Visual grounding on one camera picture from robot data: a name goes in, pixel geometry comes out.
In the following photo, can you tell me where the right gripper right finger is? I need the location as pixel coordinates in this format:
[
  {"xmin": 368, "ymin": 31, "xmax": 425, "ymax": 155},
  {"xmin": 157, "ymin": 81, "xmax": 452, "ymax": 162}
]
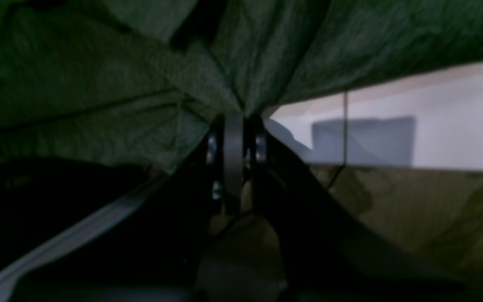
[{"xmin": 244, "ymin": 116, "xmax": 468, "ymax": 302}]

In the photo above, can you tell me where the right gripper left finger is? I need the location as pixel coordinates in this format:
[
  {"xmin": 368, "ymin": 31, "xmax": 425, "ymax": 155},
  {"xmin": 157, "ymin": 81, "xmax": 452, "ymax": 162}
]
[{"xmin": 11, "ymin": 115, "xmax": 244, "ymax": 302}]

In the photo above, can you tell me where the dark green t-shirt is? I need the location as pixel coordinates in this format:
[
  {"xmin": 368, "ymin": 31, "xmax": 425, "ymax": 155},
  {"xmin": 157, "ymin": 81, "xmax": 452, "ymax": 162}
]
[{"xmin": 0, "ymin": 0, "xmax": 483, "ymax": 172}]

